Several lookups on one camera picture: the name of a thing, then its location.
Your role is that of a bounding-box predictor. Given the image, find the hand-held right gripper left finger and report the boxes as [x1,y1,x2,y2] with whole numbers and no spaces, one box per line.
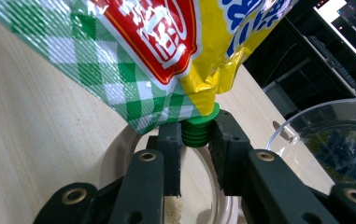
[146,122,183,198]

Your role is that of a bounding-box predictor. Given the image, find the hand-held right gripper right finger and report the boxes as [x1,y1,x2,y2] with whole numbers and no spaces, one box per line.
[208,109,251,197]

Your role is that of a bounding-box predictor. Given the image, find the green pouch cap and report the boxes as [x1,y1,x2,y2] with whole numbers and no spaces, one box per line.
[180,102,221,148]

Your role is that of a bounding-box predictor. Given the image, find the yellow green checked spout pouch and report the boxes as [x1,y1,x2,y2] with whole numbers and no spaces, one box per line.
[0,0,300,135]

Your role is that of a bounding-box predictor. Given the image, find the white desk leg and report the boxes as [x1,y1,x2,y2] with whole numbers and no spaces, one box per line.
[263,58,311,92]

